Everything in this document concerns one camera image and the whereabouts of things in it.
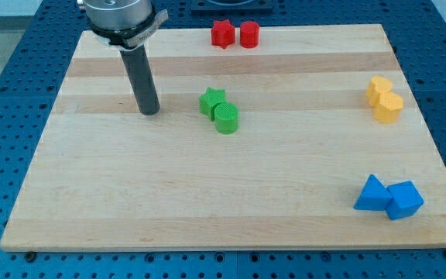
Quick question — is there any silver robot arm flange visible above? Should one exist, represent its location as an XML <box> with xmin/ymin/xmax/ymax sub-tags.
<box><xmin>77</xmin><ymin>0</ymin><xmax>169</xmax><ymax>51</ymax></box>

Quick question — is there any green cylinder block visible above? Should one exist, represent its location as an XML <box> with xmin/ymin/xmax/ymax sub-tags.
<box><xmin>214</xmin><ymin>102</ymin><xmax>238</xmax><ymax>134</ymax></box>

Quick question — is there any green star block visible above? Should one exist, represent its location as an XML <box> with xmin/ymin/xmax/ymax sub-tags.
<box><xmin>199</xmin><ymin>87</ymin><xmax>226</xmax><ymax>121</ymax></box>

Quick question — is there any wooden board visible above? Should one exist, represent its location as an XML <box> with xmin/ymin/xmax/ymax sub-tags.
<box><xmin>0</xmin><ymin>24</ymin><xmax>446</xmax><ymax>252</ymax></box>

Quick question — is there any red star block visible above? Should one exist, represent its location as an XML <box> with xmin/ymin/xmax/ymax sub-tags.
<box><xmin>211</xmin><ymin>19</ymin><xmax>235</xmax><ymax>49</ymax></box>

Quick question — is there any red cylinder block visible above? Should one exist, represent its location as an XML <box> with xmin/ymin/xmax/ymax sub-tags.
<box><xmin>239</xmin><ymin>21</ymin><xmax>260</xmax><ymax>48</ymax></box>

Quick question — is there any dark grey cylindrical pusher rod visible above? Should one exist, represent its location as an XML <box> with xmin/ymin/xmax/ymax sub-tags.
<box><xmin>120</xmin><ymin>46</ymin><xmax>160</xmax><ymax>115</ymax></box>

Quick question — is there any blue triangle block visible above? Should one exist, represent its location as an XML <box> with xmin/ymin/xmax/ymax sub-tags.
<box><xmin>354</xmin><ymin>174</ymin><xmax>393</xmax><ymax>211</ymax></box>

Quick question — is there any yellow heart block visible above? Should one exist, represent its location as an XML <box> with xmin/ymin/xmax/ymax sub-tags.
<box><xmin>365</xmin><ymin>75</ymin><xmax>393</xmax><ymax>107</ymax></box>

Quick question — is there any yellow hexagon block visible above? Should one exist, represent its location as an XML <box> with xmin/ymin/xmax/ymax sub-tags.
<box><xmin>372</xmin><ymin>91</ymin><xmax>403</xmax><ymax>124</ymax></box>

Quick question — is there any blue cube block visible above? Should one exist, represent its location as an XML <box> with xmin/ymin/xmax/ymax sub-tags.
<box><xmin>385</xmin><ymin>181</ymin><xmax>424</xmax><ymax>220</ymax></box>

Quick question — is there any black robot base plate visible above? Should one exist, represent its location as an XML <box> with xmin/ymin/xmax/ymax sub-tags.
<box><xmin>190</xmin><ymin>0</ymin><xmax>274</xmax><ymax>14</ymax></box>

